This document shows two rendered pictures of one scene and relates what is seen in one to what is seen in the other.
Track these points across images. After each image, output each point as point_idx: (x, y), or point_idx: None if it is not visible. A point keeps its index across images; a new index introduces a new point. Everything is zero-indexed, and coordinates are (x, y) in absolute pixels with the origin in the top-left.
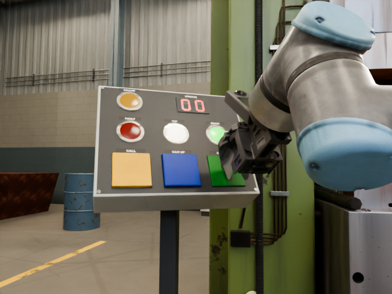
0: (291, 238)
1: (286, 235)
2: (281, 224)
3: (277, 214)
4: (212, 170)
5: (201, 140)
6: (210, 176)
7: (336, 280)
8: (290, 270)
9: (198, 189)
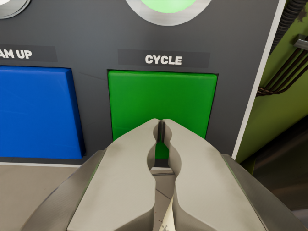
0: (285, 98)
1: (280, 93)
2: (282, 83)
3: (285, 72)
4: (118, 120)
5: (92, 0)
6: (112, 134)
7: (301, 167)
8: (261, 118)
9: (80, 159)
